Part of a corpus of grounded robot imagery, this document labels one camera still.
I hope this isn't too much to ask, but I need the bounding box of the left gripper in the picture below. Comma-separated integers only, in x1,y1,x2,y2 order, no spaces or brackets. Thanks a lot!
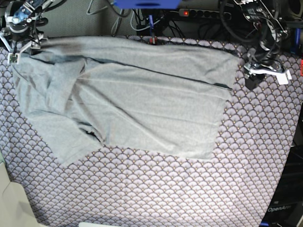
244,44,292,89

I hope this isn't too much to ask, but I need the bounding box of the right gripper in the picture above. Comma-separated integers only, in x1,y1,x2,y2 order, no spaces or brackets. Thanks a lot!
0,2,49,64

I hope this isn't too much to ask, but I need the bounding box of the light grey T-shirt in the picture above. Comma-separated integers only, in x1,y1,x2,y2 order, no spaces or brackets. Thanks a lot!
12,37,239,166

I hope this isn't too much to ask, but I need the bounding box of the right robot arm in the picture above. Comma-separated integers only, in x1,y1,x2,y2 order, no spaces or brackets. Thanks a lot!
0,0,66,64

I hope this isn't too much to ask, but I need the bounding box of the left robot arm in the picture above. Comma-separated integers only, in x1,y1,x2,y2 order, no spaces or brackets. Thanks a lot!
235,0,292,90

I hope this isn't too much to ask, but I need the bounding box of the red table clamp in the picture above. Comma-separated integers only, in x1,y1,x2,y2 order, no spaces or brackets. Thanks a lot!
150,36,157,45

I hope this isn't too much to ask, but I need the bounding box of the black OpenArm box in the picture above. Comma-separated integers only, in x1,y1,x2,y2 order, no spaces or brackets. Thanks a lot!
260,145,303,227

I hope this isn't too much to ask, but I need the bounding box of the fan-patterned table cloth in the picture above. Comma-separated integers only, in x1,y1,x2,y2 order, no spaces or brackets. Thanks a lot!
0,38,303,227

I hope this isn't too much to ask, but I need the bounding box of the black power strip red switch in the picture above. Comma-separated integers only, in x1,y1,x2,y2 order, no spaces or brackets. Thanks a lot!
177,9,220,19

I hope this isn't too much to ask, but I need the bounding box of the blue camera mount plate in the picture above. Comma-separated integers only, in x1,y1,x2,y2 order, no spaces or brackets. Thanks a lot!
116,0,180,9

